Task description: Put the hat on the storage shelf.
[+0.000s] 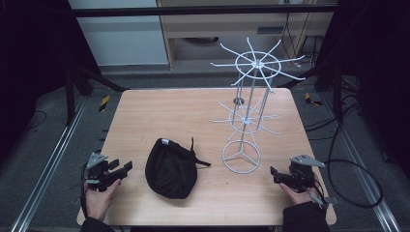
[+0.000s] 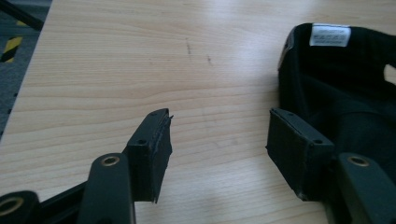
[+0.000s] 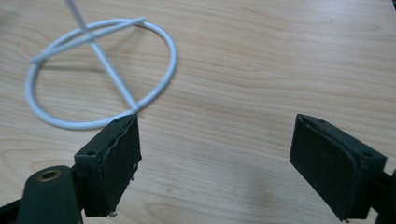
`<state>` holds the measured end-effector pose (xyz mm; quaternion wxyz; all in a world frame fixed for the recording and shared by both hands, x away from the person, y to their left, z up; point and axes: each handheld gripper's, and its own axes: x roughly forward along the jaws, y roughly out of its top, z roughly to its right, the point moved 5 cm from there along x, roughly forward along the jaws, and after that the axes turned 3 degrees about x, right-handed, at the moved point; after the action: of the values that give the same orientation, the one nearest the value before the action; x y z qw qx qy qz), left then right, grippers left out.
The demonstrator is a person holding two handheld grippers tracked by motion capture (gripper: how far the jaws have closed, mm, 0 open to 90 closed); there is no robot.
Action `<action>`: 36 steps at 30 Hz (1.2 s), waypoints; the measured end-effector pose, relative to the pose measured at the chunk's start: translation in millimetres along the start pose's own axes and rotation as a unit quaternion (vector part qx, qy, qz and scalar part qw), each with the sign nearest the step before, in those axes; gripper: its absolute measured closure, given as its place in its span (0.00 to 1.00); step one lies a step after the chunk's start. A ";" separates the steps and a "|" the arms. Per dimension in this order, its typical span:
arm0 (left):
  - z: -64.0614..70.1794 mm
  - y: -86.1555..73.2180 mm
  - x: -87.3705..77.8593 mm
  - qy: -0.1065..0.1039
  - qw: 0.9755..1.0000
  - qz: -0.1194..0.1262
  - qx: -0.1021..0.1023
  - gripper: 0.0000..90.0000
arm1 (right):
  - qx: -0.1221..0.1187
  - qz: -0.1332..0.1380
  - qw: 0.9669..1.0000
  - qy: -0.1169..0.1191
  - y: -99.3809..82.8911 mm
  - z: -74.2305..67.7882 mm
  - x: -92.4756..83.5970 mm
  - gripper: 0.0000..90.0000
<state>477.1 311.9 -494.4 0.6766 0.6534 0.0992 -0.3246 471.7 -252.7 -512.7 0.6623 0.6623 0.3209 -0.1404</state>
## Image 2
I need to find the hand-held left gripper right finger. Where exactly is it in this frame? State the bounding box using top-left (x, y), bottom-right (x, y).
top-left (265, 107), bottom-right (396, 224)

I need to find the black bar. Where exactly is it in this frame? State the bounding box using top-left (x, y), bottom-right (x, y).
top-left (0, 0), bottom-right (45, 32)

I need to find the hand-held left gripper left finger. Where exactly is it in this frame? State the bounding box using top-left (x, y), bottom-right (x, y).
top-left (77, 107), bottom-right (174, 224)

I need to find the yellow and black striped tape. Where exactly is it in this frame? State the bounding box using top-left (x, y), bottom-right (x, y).
top-left (0, 35), bottom-right (23, 63)

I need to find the black cap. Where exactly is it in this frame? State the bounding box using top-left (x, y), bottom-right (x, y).
top-left (277, 22), bottom-right (396, 184)

